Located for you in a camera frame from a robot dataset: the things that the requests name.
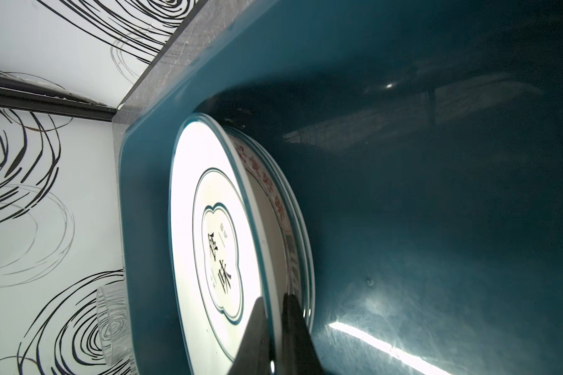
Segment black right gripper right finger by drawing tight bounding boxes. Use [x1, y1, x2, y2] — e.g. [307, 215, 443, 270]
[281, 294, 325, 375]

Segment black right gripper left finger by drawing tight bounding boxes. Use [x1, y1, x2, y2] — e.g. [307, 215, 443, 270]
[228, 297, 270, 375]

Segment white plate red characters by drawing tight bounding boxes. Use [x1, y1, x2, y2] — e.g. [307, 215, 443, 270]
[246, 136, 316, 333]

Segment white plate quatrefoil motif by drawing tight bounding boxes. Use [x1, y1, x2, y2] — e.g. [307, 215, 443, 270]
[169, 113, 282, 374]

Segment teal rimmed white plate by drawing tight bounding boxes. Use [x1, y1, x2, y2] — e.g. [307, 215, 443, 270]
[225, 127, 307, 310]

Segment teal plastic bin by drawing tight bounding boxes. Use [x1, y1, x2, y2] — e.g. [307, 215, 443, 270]
[116, 1, 563, 374]

